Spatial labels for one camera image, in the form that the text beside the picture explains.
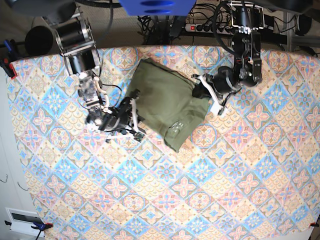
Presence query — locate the power strip with red switch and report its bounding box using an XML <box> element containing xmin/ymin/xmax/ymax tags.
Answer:
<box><xmin>184</xmin><ymin>23</ymin><xmax>233</xmax><ymax>35</ymax></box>

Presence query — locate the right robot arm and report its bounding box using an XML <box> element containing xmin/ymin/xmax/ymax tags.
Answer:
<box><xmin>6</xmin><ymin>0</ymin><xmax>146</xmax><ymax>142</ymax></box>

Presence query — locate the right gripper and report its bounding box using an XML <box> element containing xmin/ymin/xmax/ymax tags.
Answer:
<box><xmin>99</xmin><ymin>89</ymin><xmax>146</xmax><ymax>143</ymax></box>

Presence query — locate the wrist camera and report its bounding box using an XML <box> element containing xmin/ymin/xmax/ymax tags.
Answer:
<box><xmin>133</xmin><ymin>132</ymin><xmax>145</xmax><ymax>143</ymax></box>
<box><xmin>210</xmin><ymin>102</ymin><xmax>225</xmax><ymax>116</ymax></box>

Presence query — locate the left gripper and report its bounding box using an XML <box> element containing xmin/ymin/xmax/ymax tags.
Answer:
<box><xmin>192</xmin><ymin>66</ymin><xmax>242</xmax><ymax>107</ymax></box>

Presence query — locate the patterned tile tablecloth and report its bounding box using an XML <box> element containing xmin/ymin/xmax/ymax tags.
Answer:
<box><xmin>6</xmin><ymin>50</ymin><xmax>320</xmax><ymax>240</ymax></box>

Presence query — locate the olive green t-shirt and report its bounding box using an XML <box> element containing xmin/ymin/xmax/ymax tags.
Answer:
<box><xmin>126</xmin><ymin>58</ymin><xmax>209</xmax><ymax>152</ymax></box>

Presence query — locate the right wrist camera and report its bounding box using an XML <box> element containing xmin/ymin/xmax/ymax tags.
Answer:
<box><xmin>133</xmin><ymin>132</ymin><xmax>145</xmax><ymax>143</ymax></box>

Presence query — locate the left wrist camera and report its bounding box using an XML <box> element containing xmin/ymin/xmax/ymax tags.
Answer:
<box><xmin>210</xmin><ymin>102</ymin><xmax>225</xmax><ymax>116</ymax></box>

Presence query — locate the orange black clamp left edge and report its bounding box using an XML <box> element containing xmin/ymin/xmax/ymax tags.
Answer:
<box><xmin>0</xmin><ymin>58</ymin><xmax>17</xmax><ymax>79</ymax></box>

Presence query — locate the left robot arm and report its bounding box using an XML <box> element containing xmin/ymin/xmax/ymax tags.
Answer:
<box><xmin>192</xmin><ymin>0</ymin><xmax>320</xmax><ymax>109</ymax></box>

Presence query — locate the orange clamp lower right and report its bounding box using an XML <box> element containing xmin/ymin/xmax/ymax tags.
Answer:
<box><xmin>309</xmin><ymin>222</ymin><xmax>320</xmax><ymax>228</ymax></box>

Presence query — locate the black round stool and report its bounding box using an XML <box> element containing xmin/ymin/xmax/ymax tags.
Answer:
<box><xmin>24</xmin><ymin>25</ymin><xmax>53</xmax><ymax>57</ymax></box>

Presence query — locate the blue orange clamp lower left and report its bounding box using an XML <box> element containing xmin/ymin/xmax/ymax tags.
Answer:
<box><xmin>31</xmin><ymin>222</ymin><xmax>53</xmax><ymax>232</ymax></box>

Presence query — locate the black speaker top right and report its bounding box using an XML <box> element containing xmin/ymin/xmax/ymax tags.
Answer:
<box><xmin>295</xmin><ymin>14</ymin><xmax>312</xmax><ymax>36</ymax></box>

